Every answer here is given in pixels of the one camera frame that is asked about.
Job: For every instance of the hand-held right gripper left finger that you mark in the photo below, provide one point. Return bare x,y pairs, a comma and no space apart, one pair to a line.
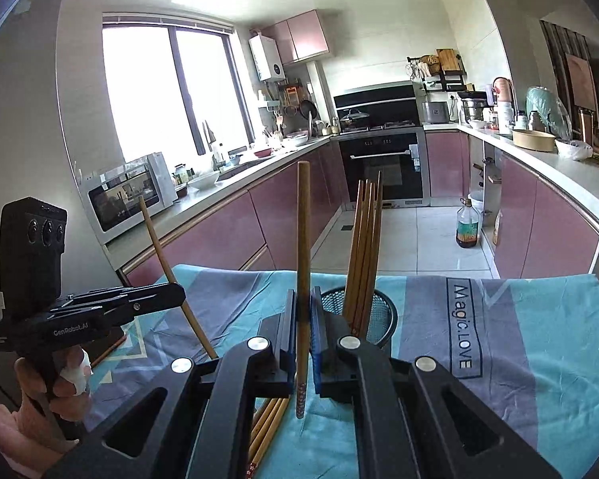
282,354

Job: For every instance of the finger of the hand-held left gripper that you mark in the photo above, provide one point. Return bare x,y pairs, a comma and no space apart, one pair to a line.
154,302
120,292

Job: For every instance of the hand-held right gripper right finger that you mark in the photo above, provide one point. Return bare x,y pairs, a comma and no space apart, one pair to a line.
329,359

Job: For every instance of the brown wooden chopstick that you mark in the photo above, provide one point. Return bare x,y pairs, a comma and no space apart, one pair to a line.
303,239
278,424
259,421
111,349
159,249
267,429

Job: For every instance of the black mesh utensil holder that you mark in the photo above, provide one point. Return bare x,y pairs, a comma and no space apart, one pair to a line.
382,309

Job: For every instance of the person's left hand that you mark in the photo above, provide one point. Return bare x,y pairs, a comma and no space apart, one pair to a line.
72,401

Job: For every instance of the white countertop oven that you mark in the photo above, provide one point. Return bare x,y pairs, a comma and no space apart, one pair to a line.
162,179

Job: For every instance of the glass jar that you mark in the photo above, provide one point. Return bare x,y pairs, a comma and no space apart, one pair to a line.
179,174

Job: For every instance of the white bowl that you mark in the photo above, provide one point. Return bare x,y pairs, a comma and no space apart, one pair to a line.
203,179

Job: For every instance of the pink kitchen base cabinets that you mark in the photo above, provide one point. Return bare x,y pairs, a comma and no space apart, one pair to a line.
279,219

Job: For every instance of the pink bowl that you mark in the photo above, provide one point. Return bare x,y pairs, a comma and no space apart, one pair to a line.
262,150

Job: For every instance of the plastic oil bottle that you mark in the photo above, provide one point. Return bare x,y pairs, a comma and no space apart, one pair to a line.
467,232

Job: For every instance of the black built-in oven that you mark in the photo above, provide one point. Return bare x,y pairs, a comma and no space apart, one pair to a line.
394,174

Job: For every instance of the blue grey printed tablecloth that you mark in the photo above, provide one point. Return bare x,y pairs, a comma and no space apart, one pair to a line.
529,359

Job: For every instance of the large kitchen window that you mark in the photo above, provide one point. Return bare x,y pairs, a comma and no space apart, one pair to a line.
140,90

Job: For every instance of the white dish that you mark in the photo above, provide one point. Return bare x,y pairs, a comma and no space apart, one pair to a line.
294,140

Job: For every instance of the white bucket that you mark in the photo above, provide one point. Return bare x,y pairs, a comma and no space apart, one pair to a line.
476,202

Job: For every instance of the dark pot with glass lid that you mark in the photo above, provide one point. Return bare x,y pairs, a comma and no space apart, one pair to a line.
355,120

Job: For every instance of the black frying pan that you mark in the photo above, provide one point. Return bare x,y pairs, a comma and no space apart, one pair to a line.
308,110

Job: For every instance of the black range hood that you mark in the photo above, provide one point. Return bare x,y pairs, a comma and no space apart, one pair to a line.
379,95

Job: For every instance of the stainless steel pot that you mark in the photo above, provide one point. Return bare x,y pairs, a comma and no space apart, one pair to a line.
473,110

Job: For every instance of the white jar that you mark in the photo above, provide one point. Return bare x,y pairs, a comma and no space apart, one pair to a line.
505,117

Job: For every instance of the round beige tray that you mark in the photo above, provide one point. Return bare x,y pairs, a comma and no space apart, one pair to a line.
534,140

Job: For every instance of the pink electric kettle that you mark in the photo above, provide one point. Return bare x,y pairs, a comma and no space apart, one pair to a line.
504,90

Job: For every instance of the white plastic bag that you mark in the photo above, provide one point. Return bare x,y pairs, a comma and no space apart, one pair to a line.
574,149

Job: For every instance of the wooden cutting board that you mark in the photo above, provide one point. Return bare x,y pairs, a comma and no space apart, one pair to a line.
448,60

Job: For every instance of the green appliance under plastic cover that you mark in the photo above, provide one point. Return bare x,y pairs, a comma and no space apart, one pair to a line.
541,105

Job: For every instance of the copper tumbler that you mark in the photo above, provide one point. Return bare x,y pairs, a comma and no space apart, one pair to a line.
588,127

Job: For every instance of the white wall water heater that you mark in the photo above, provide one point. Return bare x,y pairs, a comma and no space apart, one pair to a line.
267,60

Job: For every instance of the pink wall cabinet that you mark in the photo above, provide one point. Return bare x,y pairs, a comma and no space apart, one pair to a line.
307,35

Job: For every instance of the black wall rack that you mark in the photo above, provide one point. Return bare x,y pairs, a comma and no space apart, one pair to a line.
454,77

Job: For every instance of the framed wall painting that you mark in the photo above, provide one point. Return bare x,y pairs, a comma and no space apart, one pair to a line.
581,80

